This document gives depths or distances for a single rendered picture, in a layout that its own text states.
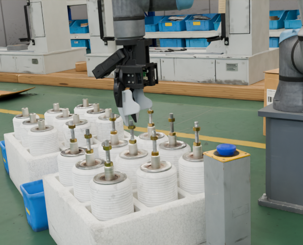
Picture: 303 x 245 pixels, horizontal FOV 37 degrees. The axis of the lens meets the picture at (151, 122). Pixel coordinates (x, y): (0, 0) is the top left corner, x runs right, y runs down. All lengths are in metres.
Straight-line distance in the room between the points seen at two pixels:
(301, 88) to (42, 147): 0.81
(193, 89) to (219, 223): 2.23
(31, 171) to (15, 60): 3.10
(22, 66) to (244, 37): 2.22
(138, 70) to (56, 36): 3.29
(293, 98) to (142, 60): 0.49
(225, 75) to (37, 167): 1.88
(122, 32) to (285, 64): 0.51
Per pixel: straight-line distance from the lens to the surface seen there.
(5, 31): 8.46
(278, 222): 1.38
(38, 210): 1.38
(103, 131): 1.57
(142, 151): 1.18
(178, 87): 3.21
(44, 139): 1.49
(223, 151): 0.94
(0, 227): 1.48
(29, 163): 1.47
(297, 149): 1.38
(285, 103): 1.36
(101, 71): 1.14
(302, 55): 1.26
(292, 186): 1.42
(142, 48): 1.07
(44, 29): 4.25
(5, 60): 4.64
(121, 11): 1.08
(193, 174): 1.10
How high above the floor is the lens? 0.62
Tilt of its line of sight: 14 degrees down
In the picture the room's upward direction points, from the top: 4 degrees counter-clockwise
